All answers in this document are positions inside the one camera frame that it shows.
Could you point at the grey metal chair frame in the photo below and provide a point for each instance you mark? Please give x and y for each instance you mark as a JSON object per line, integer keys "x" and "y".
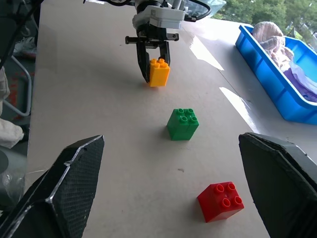
{"x": 30, "y": 94}

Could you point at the black stand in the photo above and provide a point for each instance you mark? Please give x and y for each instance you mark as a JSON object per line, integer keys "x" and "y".
{"x": 10, "y": 29}

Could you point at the red toy brick cube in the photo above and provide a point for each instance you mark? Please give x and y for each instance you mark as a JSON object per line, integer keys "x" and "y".
{"x": 218, "y": 208}

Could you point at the white plastic bag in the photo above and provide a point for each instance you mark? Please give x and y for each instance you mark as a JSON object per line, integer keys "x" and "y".
{"x": 24, "y": 48}

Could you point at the purple crumpled cloth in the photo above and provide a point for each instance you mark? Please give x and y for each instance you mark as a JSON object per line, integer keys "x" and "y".
{"x": 298, "y": 77}

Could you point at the green toy brick cube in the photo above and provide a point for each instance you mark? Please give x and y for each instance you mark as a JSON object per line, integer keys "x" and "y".
{"x": 182, "y": 126}

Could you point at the pink crumpled cloth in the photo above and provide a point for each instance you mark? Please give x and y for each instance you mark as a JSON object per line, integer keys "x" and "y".
{"x": 267, "y": 32}

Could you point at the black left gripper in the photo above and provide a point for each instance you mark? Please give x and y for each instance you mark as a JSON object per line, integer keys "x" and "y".
{"x": 151, "y": 38}

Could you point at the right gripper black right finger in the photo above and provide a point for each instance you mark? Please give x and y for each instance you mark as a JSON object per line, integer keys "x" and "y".
{"x": 280, "y": 186}

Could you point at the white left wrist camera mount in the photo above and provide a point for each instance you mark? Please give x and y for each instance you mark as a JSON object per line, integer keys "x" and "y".
{"x": 163, "y": 17}

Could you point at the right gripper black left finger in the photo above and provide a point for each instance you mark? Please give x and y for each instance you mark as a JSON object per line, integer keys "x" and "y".
{"x": 71, "y": 183}

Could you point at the white fabric bundle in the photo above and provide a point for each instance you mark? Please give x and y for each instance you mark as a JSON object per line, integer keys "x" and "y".
{"x": 7, "y": 131}

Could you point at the yellow toy brick cube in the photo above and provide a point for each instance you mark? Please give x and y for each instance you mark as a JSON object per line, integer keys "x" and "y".
{"x": 159, "y": 74}

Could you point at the blue plastic bin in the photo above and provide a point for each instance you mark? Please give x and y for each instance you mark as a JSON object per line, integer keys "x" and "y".
{"x": 267, "y": 74}

